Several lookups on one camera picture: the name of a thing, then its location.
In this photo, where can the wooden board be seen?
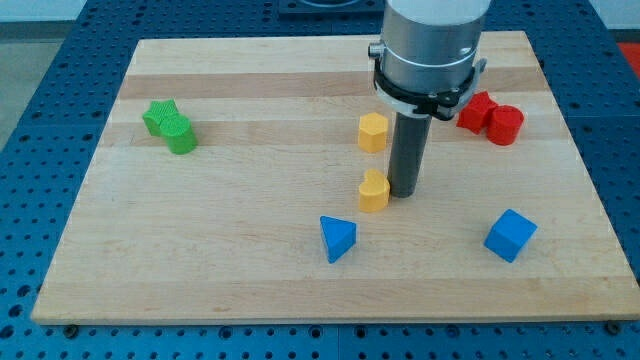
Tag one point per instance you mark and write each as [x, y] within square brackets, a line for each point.
[230, 233]

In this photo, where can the blue triangle block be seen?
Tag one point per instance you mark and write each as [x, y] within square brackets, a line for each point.
[338, 235]

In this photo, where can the yellow hexagon block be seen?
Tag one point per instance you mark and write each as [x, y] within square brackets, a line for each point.
[372, 132]

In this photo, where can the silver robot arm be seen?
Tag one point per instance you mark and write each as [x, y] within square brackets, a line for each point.
[425, 61]

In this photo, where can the blue cube block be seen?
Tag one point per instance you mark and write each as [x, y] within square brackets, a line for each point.
[509, 234]

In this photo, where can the yellow heart block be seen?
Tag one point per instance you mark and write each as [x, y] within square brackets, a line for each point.
[374, 191]

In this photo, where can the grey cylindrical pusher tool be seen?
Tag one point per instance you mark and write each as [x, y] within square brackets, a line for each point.
[408, 145]

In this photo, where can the red star block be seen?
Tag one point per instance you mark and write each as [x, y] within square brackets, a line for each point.
[476, 115]

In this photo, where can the green star block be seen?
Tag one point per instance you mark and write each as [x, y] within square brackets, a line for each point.
[157, 112]

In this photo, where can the green cylinder block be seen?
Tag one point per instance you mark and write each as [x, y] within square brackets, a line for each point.
[178, 134]

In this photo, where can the red cylinder block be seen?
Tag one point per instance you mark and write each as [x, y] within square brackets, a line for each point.
[504, 125]

